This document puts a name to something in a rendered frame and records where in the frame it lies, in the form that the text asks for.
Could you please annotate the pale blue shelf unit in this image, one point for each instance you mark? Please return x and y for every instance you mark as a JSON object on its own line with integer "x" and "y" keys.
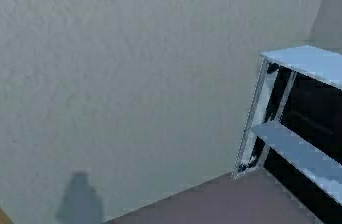
{"x": 315, "y": 156}

